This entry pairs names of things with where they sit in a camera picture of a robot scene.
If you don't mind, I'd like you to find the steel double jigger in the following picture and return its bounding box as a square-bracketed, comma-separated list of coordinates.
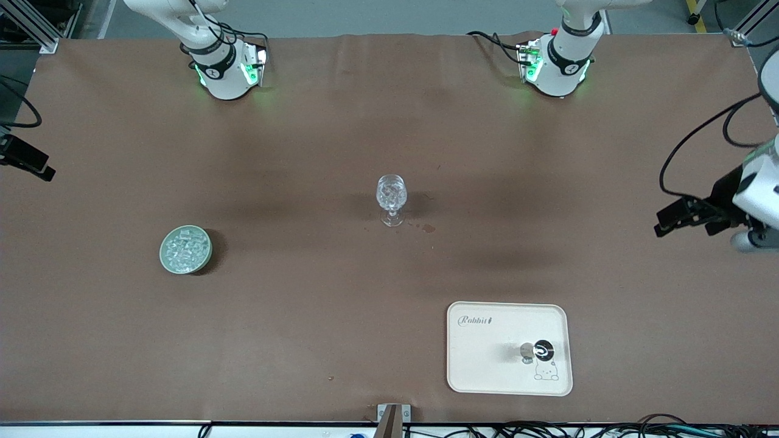
[519, 339, 556, 366]

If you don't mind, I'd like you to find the pile of clear ice cubes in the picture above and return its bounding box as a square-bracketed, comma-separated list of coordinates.
[164, 228, 208, 269]

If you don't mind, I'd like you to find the clear crystal wine glass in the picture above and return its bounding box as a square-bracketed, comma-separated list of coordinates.
[376, 174, 407, 228]

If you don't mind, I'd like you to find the green round bowl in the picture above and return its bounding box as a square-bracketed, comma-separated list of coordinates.
[159, 226, 213, 276]

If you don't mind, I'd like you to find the cream rabbit print tray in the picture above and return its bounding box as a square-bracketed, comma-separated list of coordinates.
[446, 301, 574, 397]

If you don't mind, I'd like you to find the brown table cover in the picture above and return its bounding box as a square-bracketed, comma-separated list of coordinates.
[0, 32, 779, 425]

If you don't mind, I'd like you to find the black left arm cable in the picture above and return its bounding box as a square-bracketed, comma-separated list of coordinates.
[659, 91, 779, 198]

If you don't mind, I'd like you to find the aluminium frame profile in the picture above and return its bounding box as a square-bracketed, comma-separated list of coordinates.
[0, 0, 83, 54]
[730, 0, 779, 48]

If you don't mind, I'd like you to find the black cable bundle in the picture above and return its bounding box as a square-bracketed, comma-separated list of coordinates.
[405, 414, 779, 438]

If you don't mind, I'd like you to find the grey metal bracket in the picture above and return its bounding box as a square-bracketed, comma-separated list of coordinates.
[376, 403, 412, 438]

